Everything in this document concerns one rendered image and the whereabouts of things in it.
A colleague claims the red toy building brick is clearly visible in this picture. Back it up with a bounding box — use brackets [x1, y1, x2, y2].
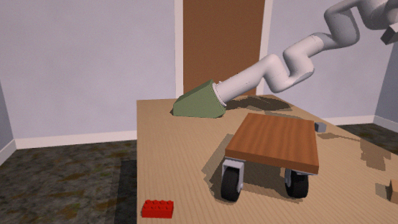
[142, 200, 174, 218]

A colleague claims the wooden dolly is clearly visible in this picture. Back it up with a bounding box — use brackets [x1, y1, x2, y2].
[221, 113, 319, 202]

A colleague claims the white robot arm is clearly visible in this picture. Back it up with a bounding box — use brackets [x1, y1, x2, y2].
[212, 0, 398, 107]

